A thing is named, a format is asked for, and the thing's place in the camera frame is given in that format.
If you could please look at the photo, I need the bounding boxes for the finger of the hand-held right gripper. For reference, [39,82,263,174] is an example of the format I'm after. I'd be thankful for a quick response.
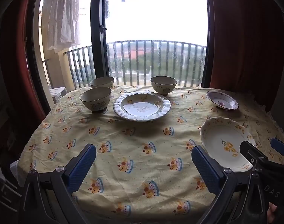
[270,137,284,159]
[240,140,268,168]

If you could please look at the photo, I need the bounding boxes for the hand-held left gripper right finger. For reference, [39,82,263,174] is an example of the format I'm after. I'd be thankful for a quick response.
[191,145,268,224]

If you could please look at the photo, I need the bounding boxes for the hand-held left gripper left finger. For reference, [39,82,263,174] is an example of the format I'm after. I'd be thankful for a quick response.
[18,143,97,224]

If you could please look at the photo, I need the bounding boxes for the yellow flower scalloped plate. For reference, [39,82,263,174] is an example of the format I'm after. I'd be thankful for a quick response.
[200,117,258,173]

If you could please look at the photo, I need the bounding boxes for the red-patterned white plate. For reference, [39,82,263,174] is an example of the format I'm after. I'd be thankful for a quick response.
[207,90,239,111]

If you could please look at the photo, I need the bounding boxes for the cream ceramic bowl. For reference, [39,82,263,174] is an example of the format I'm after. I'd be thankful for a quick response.
[89,77,115,89]
[150,76,178,96]
[80,87,112,113]

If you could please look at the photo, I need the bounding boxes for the large white scalloped plate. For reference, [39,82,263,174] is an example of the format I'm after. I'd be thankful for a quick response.
[113,91,171,122]

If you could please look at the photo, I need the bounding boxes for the person's right hand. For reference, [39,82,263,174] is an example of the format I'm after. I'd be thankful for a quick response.
[267,202,279,224]

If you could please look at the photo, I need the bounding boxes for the yellow printed tablecloth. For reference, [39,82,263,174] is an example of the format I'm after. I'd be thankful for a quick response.
[17,85,284,217]

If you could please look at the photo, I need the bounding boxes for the white plastic chair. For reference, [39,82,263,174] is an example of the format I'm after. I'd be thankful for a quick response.
[48,87,69,104]

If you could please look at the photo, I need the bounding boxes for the red curtain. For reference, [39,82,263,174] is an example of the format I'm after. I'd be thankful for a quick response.
[206,0,284,112]
[0,0,56,122]

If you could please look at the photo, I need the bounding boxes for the grey balcony railing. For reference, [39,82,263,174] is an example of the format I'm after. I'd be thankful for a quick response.
[41,40,207,91]

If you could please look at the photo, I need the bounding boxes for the white hanging cloth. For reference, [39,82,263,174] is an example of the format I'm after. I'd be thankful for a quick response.
[40,0,83,50]

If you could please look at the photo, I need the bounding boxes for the black window frame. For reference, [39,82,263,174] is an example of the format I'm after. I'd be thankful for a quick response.
[27,0,217,112]

